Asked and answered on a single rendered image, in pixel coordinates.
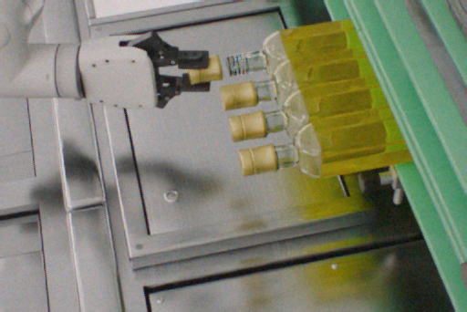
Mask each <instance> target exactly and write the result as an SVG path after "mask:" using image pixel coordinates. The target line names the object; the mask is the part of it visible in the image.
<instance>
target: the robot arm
mask: <svg viewBox="0 0 467 312"><path fill-rule="evenodd" d="M45 2H46V0H0V99H74V100H76V101H79V100H82V99H87V100H88V102H89V103H93V104H96V105H104V106H110V107H116V108H125V109H154V108H155V107H157V108H159V109H164V108H165V106H166V105H167V104H168V102H169V100H171V99H173V98H174V97H175V96H179V95H181V93H182V92H209V90H210V85H211V82H207V83H198V84H193V85H192V84H191V83H190V80H189V78H188V73H182V77H176V76H169V75H162V74H160V67H175V66H176V65H178V68H179V69H207V68H208V67H209V50H180V49H179V48H178V47H176V46H171V45H170V44H168V43H167V42H165V40H162V39H161V38H160V36H159V34H157V33H156V32H155V31H150V32H149V33H147V34H143V35H142V36H138V35H129V36H107V37H101V38H96V39H88V40H84V41H82V44H28V43H27V41H28V39H29V36H30V33H31V29H32V28H33V27H34V25H35V24H36V21H37V19H38V18H39V17H40V16H41V14H42V10H43V7H44V4H45ZM161 56H163V57H164V58H161ZM163 83H171V84H169V85H168V86H167V87H166V86H163ZM158 94H160V95H158Z"/></svg>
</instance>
